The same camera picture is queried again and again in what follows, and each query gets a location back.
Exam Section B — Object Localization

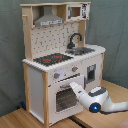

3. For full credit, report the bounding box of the left red stove knob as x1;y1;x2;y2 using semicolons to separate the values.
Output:
54;73;60;79

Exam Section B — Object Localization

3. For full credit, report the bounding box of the black toy stovetop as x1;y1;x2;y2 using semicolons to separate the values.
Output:
34;53;70;66

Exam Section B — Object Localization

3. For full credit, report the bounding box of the grey toy range hood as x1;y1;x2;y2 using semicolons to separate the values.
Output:
35;6;64;27

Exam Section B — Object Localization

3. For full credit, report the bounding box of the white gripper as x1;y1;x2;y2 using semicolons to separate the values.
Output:
70;82;86;100

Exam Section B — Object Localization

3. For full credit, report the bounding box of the red stove knob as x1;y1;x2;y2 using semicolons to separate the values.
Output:
72;66;78;72
54;73;60;79

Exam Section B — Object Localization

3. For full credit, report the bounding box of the white dishwasher door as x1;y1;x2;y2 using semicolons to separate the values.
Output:
80;55;102;92

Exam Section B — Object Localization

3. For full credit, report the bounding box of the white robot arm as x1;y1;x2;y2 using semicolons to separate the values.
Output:
70;82;128;114

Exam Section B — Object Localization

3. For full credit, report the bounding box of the grey toy sink basin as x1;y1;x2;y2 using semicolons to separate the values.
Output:
65;47;95;56

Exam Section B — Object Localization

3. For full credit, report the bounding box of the wooden toy kitchen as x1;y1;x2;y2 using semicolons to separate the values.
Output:
22;2;105;127

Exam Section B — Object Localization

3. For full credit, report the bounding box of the right red stove knob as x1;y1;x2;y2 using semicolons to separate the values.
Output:
72;66;78;72

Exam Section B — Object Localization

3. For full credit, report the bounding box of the white toy oven door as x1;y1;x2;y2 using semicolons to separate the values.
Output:
49;75;84;125

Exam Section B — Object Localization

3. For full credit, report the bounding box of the black toy faucet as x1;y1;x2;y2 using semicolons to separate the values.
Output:
67;33;83;49

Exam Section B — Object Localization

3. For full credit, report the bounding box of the white toy microwave door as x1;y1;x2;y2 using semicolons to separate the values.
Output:
66;3;90;21

